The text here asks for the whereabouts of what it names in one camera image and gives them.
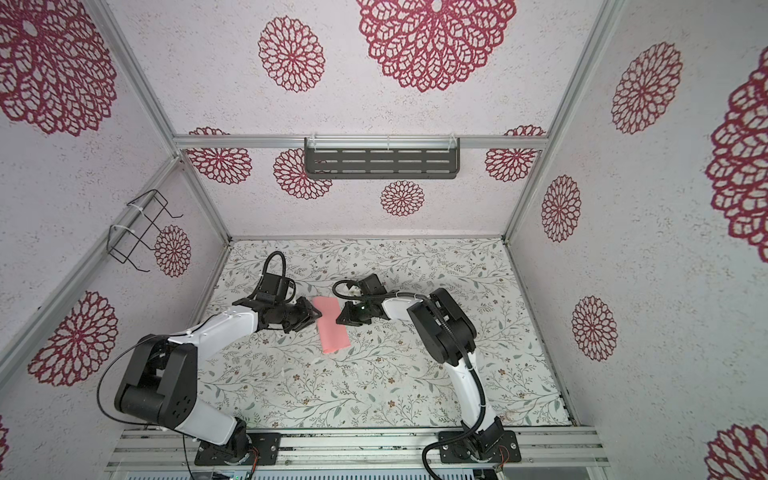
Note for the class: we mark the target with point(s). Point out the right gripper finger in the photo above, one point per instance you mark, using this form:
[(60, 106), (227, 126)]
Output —
[(348, 315), (361, 322)]

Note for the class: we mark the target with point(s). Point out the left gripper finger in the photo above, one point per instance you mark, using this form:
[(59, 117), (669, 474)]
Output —
[(290, 327), (308, 313)]

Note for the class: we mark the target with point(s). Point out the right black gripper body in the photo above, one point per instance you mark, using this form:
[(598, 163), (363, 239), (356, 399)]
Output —
[(364, 311)]

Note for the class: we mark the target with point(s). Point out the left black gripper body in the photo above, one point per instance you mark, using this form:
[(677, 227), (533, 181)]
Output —
[(288, 316)]

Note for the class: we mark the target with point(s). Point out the pink square paper sheet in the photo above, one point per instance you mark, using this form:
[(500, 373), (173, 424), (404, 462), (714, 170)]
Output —
[(333, 336)]

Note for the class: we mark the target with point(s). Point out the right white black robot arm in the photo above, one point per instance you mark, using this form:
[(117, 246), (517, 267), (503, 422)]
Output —
[(449, 337)]

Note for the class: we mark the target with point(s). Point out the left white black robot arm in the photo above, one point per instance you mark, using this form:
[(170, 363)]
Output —
[(159, 385)]

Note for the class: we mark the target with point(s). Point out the right wrist camera with cable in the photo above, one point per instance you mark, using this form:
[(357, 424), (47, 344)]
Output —
[(369, 288)]

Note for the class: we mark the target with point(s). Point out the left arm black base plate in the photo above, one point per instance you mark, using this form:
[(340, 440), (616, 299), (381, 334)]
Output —
[(245, 448)]

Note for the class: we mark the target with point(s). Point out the dark grey slotted wall shelf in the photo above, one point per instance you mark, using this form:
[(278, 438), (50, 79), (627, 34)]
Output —
[(383, 159)]

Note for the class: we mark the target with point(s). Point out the black wire wall rack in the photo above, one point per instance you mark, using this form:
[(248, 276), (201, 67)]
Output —
[(127, 236)]

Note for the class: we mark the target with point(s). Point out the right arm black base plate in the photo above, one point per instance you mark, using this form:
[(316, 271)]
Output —
[(495, 448)]

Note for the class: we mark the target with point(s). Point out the aluminium front rail base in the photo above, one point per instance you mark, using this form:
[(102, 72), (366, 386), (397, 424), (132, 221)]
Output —
[(389, 448)]

